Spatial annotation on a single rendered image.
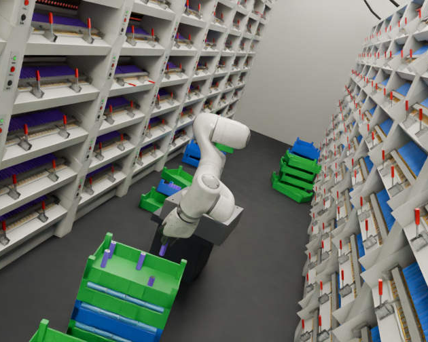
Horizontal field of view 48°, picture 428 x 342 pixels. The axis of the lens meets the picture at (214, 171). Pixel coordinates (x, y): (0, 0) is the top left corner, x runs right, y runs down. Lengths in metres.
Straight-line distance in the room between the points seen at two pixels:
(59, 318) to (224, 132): 0.94
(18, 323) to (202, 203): 0.84
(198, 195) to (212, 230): 0.76
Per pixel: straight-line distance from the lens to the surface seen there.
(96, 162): 2.46
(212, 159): 1.79
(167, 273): 1.75
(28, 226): 2.16
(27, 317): 1.94
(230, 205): 1.46
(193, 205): 1.45
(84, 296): 1.64
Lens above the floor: 1.21
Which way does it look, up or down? 17 degrees down
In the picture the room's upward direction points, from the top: 20 degrees clockwise
